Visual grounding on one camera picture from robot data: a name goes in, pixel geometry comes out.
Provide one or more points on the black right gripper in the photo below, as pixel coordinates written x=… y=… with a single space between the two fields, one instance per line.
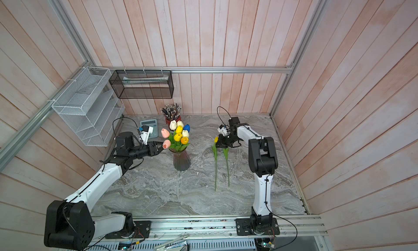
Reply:
x=221 y=142

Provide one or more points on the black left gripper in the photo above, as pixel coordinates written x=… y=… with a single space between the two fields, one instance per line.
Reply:
x=153 y=150

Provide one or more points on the dark ribbed glass vase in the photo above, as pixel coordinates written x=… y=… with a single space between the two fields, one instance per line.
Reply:
x=181 y=160

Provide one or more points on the orange yellow tulip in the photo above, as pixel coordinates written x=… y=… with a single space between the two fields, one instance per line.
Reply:
x=184 y=140

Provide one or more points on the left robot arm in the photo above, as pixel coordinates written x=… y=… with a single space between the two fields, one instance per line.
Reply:
x=69 y=224

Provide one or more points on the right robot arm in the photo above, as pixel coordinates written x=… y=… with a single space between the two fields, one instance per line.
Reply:
x=263 y=162

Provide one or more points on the pink tulip lower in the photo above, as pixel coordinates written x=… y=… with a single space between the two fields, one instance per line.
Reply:
x=167 y=144

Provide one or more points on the teal desk calculator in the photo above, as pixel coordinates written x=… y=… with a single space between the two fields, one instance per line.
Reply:
x=154 y=124

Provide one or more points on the red metal pencil bucket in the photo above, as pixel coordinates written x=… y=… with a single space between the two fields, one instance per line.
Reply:
x=169 y=121

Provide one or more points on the cream white tulip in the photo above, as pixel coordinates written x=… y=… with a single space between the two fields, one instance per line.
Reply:
x=180 y=123

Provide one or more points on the blue tulip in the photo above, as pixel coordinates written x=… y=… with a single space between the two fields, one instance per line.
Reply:
x=186 y=127

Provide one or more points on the bundle of pencils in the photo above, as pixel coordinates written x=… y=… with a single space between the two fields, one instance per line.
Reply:
x=171 y=111

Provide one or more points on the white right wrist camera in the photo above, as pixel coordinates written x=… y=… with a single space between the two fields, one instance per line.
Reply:
x=230 y=128

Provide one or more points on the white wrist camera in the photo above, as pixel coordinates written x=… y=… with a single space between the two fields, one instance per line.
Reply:
x=230 y=128
x=145 y=131

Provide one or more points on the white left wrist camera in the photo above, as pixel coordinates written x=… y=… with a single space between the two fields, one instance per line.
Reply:
x=145 y=131

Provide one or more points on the black wire mesh basket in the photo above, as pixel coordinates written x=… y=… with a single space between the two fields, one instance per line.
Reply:
x=142 y=84

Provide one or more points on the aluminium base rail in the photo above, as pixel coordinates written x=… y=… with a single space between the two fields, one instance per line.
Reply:
x=219 y=233

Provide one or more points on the white wire mesh shelf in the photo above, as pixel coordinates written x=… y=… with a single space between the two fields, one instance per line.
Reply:
x=89 y=108

